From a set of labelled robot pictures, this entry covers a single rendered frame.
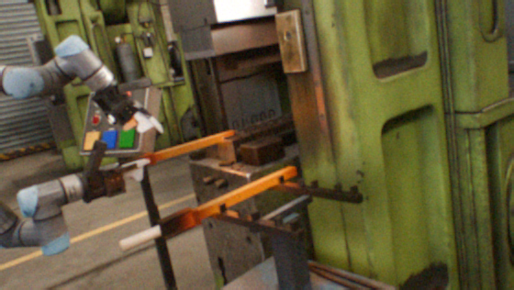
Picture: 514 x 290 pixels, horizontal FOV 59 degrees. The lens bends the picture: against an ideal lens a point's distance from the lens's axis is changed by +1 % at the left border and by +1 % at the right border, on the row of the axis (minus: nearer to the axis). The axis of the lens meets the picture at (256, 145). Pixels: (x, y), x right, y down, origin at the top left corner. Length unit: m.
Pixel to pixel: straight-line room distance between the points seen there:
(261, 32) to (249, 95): 0.36
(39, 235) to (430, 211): 1.22
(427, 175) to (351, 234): 0.37
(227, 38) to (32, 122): 7.98
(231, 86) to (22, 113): 7.67
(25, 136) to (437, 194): 8.30
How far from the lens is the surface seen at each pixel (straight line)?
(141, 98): 1.89
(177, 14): 1.62
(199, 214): 1.09
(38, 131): 9.33
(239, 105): 1.81
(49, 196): 1.33
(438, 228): 1.71
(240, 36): 1.51
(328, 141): 1.34
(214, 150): 1.60
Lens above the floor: 1.29
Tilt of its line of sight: 13 degrees down
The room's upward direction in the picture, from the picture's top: 10 degrees counter-clockwise
